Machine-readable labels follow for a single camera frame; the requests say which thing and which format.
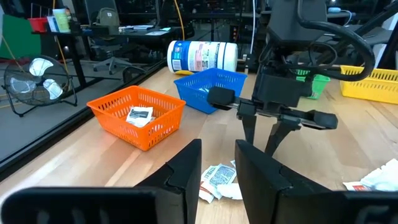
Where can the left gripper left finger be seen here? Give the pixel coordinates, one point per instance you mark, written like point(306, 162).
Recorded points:
point(183, 186)

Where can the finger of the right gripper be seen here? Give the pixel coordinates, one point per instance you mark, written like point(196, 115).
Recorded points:
point(280, 137)
point(250, 129)

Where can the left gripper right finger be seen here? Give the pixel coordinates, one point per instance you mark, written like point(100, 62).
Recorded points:
point(273, 199)

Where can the white printed wipe packet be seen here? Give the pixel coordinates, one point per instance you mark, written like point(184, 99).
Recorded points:
point(206, 186)
point(222, 177)
point(231, 191)
point(139, 115)

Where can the blue plastic basket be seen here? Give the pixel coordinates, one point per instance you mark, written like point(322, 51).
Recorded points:
point(192, 93)

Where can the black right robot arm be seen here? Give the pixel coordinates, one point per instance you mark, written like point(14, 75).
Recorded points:
point(292, 18)

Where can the green plastic basket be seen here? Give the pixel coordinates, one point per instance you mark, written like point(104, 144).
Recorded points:
point(320, 87)

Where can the yellow plastic basket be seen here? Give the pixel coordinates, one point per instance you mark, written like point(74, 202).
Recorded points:
point(373, 90)

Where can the white red-print packet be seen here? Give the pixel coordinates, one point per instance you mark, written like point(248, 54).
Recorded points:
point(357, 186)

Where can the white wipes canister blue label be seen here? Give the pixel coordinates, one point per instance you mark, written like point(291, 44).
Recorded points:
point(202, 56)

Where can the orange plastic basket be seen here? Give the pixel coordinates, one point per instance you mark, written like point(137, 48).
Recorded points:
point(118, 124)

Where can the black office desk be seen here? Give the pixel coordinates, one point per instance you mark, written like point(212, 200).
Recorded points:
point(130, 34)

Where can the grey office chair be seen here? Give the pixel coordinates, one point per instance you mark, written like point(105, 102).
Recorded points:
point(104, 46)

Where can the beige backpack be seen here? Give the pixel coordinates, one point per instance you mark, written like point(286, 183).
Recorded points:
point(107, 17)

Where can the black floor fan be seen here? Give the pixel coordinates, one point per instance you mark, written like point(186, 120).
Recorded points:
point(40, 67)

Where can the green white carton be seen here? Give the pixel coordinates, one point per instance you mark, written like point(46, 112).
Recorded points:
point(62, 20)

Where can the red storage bin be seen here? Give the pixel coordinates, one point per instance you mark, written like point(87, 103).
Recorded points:
point(38, 25)

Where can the green board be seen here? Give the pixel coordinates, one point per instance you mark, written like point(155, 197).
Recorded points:
point(18, 37)

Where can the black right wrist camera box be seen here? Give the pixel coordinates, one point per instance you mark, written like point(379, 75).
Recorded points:
point(280, 87)

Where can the black aluminium table frame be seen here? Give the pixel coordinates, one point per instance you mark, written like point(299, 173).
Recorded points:
point(46, 141)

